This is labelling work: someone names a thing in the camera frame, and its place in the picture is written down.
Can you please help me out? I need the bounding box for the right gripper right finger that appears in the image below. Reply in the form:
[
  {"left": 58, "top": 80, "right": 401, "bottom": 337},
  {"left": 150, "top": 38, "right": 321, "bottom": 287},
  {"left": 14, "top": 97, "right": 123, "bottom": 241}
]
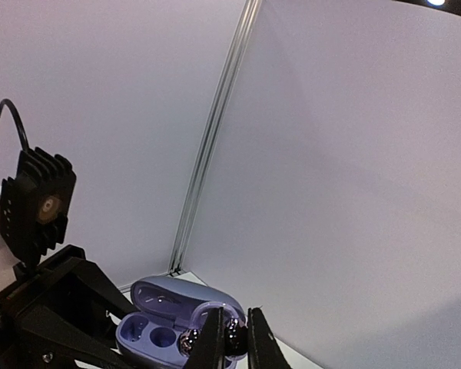
[{"left": 247, "top": 307, "right": 291, "bottom": 369}]

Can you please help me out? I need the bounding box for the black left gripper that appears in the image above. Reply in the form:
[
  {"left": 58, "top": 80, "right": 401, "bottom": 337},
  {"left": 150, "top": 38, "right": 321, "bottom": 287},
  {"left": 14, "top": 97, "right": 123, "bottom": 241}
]
[{"left": 0, "top": 245, "right": 137, "bottom": 368}]

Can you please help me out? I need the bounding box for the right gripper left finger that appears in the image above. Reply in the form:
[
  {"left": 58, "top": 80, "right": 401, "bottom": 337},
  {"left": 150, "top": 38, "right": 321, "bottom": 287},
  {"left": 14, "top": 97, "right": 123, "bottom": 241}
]
[{"left": 186, "top": 307, "right": 225, "bottom": 369}]

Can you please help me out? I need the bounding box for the translucent blue charging case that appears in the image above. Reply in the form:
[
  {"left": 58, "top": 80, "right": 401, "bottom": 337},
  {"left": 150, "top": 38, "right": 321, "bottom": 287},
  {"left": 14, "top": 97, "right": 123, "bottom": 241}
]
[{"left": 115, "top": 276, "right": 246, "bottom": 368}]

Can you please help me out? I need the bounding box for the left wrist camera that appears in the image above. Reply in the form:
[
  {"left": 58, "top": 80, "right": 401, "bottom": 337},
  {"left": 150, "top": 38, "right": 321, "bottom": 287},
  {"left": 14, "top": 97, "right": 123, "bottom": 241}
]
[{"left": 0, "top": 146, "right": 78, "bottom": 297}]

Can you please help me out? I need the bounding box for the left aluminium corner post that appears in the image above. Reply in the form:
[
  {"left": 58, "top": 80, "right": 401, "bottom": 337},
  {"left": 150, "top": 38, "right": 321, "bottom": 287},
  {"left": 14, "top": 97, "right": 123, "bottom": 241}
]
[{"left": 167, "top": 0, "right": 262, "bottom": 275}]

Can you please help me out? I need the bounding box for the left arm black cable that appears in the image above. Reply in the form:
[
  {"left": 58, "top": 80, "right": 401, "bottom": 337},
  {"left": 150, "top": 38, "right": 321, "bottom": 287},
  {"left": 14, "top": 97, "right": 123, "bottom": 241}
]
[{"left": 0, "top": 98, "right": 31, "bottom": 161}]

